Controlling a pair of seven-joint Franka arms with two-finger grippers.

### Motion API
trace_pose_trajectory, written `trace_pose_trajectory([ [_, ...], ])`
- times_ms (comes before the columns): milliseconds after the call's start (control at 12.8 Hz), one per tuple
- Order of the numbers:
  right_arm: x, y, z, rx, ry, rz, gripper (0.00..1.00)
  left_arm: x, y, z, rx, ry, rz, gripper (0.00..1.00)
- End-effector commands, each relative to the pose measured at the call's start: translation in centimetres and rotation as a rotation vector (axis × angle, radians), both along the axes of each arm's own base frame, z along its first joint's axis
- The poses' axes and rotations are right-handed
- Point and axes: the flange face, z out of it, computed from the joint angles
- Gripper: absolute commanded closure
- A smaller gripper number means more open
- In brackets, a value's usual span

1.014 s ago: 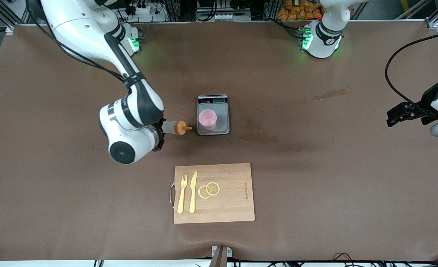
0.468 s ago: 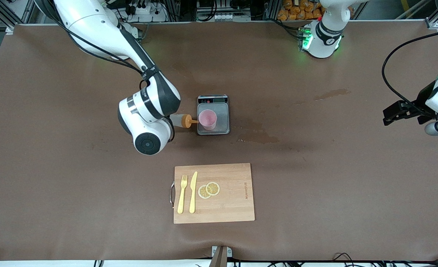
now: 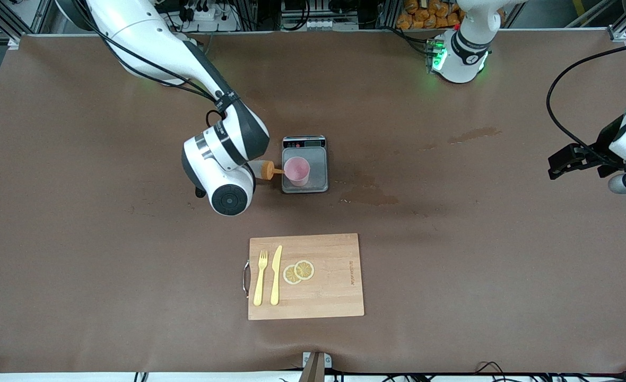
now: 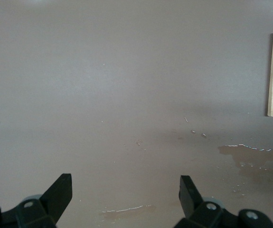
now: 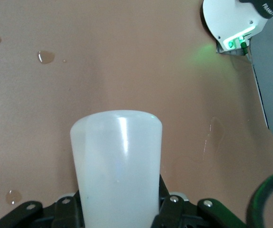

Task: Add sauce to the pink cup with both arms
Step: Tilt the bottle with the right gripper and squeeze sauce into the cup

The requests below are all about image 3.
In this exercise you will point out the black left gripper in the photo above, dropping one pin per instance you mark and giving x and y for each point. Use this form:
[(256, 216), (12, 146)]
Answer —
[(601, 150)]

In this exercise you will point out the pink plastic cup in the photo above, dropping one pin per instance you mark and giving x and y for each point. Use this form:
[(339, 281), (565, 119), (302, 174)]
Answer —
[(297, 170)]

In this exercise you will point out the sauce bottle with orange cap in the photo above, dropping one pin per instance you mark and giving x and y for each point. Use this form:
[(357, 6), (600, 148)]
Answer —
[(267, 170)]

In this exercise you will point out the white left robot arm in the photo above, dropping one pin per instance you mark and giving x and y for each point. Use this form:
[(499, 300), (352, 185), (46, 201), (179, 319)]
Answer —
[(464, 58)]

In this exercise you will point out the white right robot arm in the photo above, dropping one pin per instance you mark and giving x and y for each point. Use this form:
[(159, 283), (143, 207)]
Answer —
[(228, 138)]

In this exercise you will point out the long narrow liquid spill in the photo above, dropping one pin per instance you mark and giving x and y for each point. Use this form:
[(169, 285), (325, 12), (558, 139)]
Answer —
[(475, 135)]

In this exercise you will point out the orange snack bags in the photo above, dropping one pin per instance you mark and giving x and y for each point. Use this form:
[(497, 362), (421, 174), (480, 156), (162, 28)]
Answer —
[(424, 18)]

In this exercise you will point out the small digital kitchen scale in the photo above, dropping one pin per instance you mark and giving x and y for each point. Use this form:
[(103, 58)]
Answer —
[(318, 164)]

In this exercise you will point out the wooden cutting board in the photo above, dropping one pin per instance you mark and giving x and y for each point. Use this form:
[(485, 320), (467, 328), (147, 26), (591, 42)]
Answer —
[(334, 286)]

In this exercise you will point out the white socket row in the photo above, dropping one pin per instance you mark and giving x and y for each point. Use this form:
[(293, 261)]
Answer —
[(323, 24)]

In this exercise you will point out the lemon slice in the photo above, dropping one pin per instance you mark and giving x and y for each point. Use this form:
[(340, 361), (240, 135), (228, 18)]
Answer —
[(305, 269)]

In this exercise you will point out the yellow plastic knife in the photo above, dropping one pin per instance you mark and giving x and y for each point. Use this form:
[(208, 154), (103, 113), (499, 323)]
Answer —
[(275, 286)]

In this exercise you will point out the yellow plastic fork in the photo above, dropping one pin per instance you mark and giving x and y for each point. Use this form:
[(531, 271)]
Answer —
[(260, 286)]

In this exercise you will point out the white power strip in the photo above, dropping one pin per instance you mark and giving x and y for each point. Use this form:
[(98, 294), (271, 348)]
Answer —
[(207, 15)]

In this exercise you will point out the metal table edge bracket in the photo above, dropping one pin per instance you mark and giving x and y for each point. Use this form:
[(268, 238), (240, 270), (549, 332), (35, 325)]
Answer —
[(315, 366)]

